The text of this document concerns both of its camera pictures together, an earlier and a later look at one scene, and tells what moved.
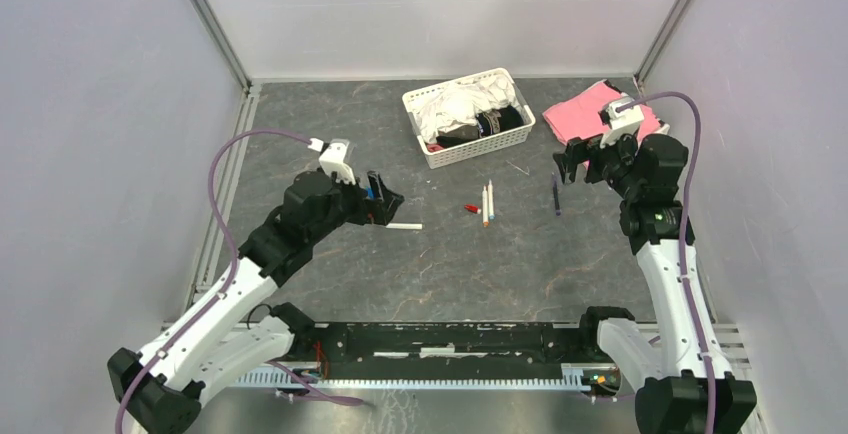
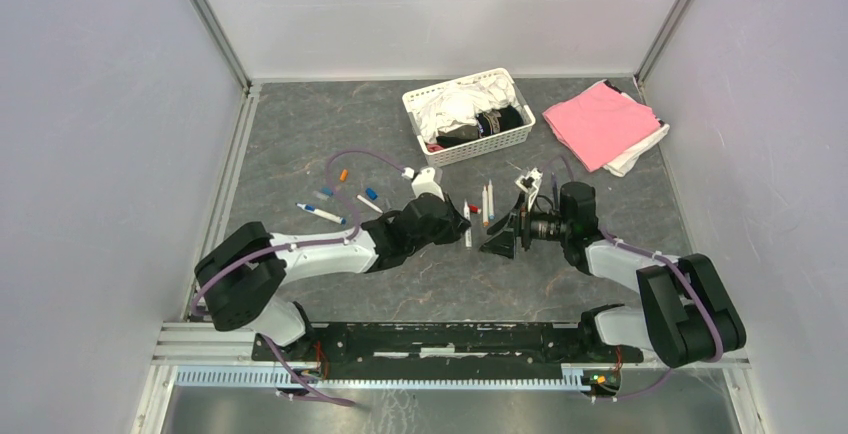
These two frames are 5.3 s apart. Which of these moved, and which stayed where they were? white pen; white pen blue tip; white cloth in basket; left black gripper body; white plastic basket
Moved: left black gripper body; white pen
Stayed: white cloth in basket; white pen blue tip; white plastic basket
